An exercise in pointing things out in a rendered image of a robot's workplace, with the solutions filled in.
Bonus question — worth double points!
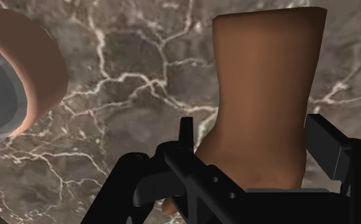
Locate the brown vase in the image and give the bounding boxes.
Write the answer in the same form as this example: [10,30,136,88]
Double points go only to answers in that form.
[161,6,328,216]

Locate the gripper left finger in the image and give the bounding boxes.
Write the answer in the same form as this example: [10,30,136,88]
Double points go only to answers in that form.
[80,116,248,224]

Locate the terracotta bowl with grey inside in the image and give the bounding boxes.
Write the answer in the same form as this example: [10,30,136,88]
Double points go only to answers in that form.
[0,7,69,158]

